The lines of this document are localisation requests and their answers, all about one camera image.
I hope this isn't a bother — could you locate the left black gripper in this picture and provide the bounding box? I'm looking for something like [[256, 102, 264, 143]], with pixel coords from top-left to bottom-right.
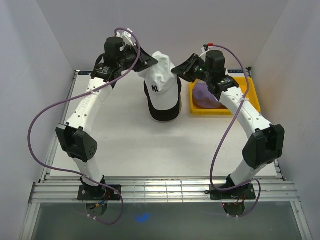
[[117, 42, 158, 73]]

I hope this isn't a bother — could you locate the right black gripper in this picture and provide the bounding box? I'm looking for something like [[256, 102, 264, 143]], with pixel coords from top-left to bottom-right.
[[170, 54, 212, 84]]

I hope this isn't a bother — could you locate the white cap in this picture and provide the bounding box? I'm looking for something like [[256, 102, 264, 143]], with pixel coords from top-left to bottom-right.
[[138, 51, 180, 111]]

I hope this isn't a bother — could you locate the purple baseball cap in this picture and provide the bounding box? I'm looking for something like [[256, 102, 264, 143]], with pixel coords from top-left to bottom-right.
[[192, 81, 224, 109]]

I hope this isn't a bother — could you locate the black baseball cap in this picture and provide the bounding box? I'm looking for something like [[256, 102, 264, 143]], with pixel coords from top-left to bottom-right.
[[143, 77, 182, 122]]

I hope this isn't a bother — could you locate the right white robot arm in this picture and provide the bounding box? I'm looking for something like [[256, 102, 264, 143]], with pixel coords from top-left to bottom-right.
[[172, 50, 285, 199]]

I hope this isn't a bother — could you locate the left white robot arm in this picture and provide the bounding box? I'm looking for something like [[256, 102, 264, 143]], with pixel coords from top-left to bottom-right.
[[55, 36, 158, 200]]

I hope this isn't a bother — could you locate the yellow plastic tray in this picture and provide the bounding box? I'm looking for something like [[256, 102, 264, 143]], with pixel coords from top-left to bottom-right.
[[188, 76, 261, 116]]

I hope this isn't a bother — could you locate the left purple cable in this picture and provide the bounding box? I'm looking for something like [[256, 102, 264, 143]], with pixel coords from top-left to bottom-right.
[[27, 27, 141, 225]]

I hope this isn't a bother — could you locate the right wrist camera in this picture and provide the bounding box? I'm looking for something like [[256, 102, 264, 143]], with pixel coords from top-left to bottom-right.
[[200, 43, 214, 57]]

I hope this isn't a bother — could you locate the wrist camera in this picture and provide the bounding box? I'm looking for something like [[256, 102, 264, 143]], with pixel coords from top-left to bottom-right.
[[120, 31, 134, 46], [200, 43, 214, 57]]

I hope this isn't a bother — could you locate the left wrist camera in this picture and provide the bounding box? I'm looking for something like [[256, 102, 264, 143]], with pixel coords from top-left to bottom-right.
[[120, 31, 134, 46]]

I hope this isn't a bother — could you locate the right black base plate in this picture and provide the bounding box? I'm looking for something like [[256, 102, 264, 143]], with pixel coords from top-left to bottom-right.
[[204, 183, 256, 200]]

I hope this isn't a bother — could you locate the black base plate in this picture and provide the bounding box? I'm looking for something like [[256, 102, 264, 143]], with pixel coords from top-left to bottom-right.
[[77, 185, 121, 202], [204, 183, 256, 200]]

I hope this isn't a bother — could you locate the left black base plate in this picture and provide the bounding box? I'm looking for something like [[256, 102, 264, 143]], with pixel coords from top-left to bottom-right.
[[77, 185, 121, 202]]

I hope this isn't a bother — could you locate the aluminium frame rail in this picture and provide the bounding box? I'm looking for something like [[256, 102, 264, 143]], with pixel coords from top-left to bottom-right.
[[20, 177, 312, 240]]

